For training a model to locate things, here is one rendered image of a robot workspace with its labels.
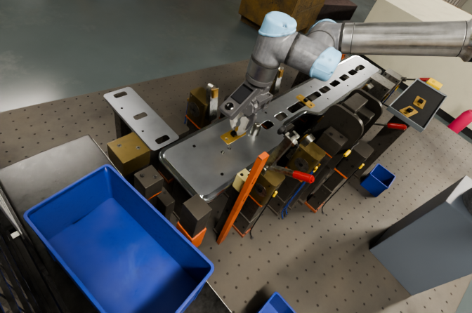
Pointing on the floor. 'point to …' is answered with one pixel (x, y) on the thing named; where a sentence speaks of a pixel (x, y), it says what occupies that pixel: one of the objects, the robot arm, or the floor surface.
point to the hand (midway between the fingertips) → (234, 130)
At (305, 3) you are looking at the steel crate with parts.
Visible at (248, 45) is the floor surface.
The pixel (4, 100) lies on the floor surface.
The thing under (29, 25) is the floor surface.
